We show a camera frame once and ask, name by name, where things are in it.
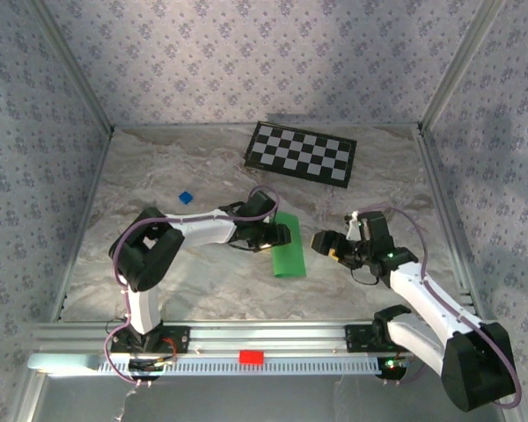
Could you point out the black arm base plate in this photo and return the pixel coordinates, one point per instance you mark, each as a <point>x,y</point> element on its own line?
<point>356,338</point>
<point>176,340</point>

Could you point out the blue toy brick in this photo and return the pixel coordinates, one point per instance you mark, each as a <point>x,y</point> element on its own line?
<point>185,198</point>

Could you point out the aluminium frame post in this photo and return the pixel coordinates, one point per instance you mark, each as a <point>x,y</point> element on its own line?
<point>76,66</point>
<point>456,66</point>

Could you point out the green paper sheet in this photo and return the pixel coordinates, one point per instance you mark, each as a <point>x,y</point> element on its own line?
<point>288,259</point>

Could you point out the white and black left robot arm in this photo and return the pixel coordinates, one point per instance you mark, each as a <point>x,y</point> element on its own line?
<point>202,230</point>

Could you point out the black white checkerboard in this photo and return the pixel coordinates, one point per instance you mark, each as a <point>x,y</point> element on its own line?
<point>299,154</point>

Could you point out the red toy brick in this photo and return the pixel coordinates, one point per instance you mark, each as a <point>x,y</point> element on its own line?
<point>251,357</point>

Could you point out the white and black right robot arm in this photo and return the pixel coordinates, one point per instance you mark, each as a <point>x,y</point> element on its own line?
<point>422,294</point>

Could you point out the wide aluminium mounting rail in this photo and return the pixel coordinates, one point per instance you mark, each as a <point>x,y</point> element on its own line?
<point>268,336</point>

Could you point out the aluminium frame bar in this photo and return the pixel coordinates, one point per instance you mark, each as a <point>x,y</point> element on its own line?
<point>82,224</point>
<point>180,126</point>
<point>448,220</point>

